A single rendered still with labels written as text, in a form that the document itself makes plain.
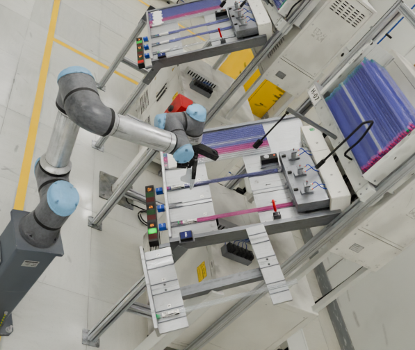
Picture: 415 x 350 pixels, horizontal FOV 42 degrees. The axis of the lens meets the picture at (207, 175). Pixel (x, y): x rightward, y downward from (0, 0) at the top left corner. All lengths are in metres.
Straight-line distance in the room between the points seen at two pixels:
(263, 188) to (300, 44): 1.32
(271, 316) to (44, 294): 1.09
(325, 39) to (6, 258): 2.28
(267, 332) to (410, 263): 1.35
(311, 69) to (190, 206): 1.56
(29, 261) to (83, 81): 0.74
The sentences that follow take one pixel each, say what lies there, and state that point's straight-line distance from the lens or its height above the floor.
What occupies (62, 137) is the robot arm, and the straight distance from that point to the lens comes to 1.91.
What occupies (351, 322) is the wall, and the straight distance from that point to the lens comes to 4.03.
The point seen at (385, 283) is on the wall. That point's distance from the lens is 3.92.
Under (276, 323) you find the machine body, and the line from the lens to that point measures 2.81.
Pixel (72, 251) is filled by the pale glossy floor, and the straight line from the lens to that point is 2.94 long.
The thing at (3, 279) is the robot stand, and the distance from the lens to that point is 2.21.
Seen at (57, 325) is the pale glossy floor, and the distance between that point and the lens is 2.64.
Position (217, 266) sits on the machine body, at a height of 0.62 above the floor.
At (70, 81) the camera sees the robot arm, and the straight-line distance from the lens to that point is 1.77.
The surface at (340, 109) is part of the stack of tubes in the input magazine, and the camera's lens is 2.44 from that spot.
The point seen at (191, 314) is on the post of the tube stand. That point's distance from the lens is 2.12.
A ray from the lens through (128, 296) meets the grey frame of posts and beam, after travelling 2.41.
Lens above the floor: 2.03
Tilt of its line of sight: 29 degrees down
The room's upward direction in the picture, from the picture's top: 42 degrees clockwise
